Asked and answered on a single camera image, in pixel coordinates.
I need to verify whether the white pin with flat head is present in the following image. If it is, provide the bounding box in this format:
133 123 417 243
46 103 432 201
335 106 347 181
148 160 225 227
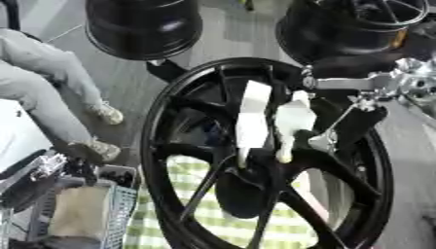
233 80 274 168
272 89 319 164

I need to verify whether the tan cardboard piece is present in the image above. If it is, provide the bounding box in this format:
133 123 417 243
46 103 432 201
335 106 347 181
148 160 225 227
48 186 111 239

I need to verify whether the black spoked wheel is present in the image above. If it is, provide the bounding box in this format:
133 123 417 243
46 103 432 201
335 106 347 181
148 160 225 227
137 56 397 249

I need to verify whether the black wheel rim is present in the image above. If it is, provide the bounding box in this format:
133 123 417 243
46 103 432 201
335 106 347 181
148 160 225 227
273 0 433 66
83 0 204 61

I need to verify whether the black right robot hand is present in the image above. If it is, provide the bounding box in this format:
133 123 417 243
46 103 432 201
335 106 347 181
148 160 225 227
300 53 409 156

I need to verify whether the person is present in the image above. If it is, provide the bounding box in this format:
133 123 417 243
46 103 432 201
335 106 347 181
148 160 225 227
0 27 127 165

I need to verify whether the blue plastic lattice crate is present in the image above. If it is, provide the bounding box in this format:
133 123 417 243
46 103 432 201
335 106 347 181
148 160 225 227
0 181 142 249

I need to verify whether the black wheel stand bracket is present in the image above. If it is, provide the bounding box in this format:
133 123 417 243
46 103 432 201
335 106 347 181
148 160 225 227
144 59 191 83

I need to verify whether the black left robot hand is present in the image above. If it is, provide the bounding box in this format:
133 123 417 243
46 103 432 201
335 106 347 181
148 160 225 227
61 157 138 190

